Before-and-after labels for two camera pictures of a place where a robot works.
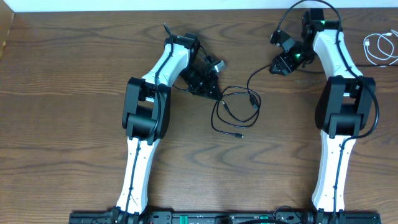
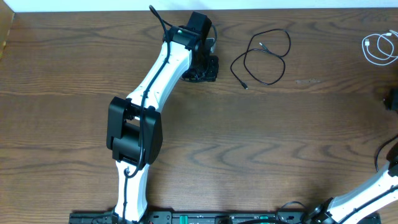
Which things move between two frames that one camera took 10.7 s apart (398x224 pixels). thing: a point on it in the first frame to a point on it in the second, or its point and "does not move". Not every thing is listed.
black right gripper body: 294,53 to 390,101
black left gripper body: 201,83 to 207,70
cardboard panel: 7,15 does not move
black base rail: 320,216 does not move
